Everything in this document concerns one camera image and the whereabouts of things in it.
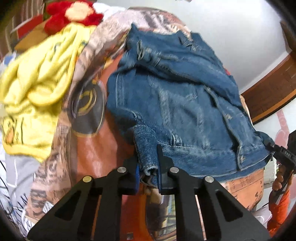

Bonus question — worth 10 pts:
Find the striped brown curtain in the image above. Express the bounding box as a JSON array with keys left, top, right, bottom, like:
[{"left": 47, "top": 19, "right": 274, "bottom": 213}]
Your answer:
[{"left": 1, "top": 1, "right": 46, "bottom": 58}]

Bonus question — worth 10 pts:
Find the printed comic pattern bedsheet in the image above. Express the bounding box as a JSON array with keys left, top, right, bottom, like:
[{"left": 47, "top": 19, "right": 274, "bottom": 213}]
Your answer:
[{"left": 27, "top": 7, "right": 265, "bottom": 240}]

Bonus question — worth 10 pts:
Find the blue denim jacket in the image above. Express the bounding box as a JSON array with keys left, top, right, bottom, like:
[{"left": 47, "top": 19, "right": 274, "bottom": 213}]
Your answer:
[{"left": 107, "top": 25, "right": 271, "bottom": 185}]

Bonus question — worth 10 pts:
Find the yellow garment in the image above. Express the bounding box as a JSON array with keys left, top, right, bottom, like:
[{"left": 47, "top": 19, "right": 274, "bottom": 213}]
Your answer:
[{"left": 1, "top": 23, "right": 95, "bottom": 162}]

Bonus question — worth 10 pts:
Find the red plush toy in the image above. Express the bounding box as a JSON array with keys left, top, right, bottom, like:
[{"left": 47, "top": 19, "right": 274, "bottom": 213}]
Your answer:
[{"left": 44, "top": 1, "right": 104, "bottom": 35}]

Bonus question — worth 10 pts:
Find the orange sleeve forearm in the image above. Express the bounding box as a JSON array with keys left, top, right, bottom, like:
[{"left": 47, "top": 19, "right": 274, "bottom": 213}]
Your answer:
[{"left": 267, "top": 190, "right": 290, "bottom": 237}]

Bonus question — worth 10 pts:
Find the brown wooden door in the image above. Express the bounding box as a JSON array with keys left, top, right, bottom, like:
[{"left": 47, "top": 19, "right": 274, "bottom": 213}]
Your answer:
[{"left": 242, "top": 21, "right": 295, "bottom": 123}]

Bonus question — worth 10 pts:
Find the right hand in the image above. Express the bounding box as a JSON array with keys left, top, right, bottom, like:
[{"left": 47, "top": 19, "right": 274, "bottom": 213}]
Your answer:
[{"left": 272, "top": 165, "right": 293, "bottom": 193}]

